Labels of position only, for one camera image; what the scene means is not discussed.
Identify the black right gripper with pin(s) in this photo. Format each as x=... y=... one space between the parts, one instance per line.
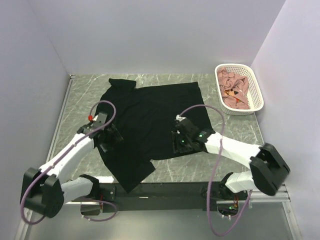
x=176 y=146

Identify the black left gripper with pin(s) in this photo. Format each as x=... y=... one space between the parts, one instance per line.
x=116 y=138

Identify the black t shirt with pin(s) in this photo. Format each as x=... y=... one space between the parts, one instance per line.
x=145 y=118

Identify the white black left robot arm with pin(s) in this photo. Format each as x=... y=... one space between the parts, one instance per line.
x=46 y=189

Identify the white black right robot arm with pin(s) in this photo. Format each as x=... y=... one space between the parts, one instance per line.
x=267 y=170

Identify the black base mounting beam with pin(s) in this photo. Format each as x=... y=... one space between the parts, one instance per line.
x=158 y=196

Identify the pink t shirt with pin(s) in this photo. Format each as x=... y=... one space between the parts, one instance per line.
x=234 y=88

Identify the white perforated plastic basket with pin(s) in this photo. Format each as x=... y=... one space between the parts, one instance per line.
x=254 y=95

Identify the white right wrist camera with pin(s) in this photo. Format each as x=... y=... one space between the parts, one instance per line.
x=179 y=118

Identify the aluminium extrusion rail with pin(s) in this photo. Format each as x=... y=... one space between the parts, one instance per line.
x=259 y=197

